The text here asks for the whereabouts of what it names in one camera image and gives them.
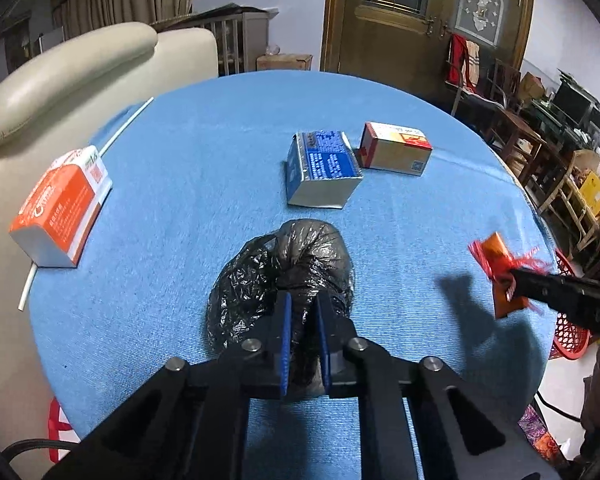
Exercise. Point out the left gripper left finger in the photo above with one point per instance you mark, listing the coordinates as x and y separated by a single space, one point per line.
279 342

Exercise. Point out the brown cardboard box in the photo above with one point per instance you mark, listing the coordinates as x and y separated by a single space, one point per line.
284 62

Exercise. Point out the cream leather sofa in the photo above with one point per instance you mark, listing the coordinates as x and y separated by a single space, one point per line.
50 105

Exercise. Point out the black monitor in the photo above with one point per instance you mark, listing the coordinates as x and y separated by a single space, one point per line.
571 104

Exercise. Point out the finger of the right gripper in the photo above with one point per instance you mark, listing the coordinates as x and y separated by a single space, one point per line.
557 291

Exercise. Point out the white thin stick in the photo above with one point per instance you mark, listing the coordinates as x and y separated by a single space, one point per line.
90 199

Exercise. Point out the dark wooden stool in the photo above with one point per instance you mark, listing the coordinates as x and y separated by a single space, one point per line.
513 140

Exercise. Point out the orange white carton box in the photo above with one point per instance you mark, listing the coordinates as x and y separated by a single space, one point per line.
60 209

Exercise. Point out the chair with red cloth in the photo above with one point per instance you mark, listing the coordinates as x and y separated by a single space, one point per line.
462 73

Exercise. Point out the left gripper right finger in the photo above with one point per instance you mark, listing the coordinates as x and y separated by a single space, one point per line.
334 333

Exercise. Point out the bamboo chair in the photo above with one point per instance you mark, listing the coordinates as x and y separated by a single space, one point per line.
567 204

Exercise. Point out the wooden baby crib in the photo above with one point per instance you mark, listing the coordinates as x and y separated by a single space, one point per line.
240 33

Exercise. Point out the red orange gift box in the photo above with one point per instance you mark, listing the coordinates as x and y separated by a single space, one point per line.
394 148

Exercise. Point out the black plastic bag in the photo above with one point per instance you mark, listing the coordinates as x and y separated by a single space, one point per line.
302 257

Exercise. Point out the red gift bag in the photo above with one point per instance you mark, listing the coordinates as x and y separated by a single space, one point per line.
58 426

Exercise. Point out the orange snack wrapper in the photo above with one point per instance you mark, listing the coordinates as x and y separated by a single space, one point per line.
498 263

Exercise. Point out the blue table cloth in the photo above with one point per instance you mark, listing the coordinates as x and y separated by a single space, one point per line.
199 178

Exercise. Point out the yellow box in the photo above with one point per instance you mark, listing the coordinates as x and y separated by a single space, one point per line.
590 190

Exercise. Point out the blue silver carton box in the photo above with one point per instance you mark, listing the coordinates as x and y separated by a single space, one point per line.
321 170

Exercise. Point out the wooden double door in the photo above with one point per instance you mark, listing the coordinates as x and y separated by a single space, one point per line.
404 43

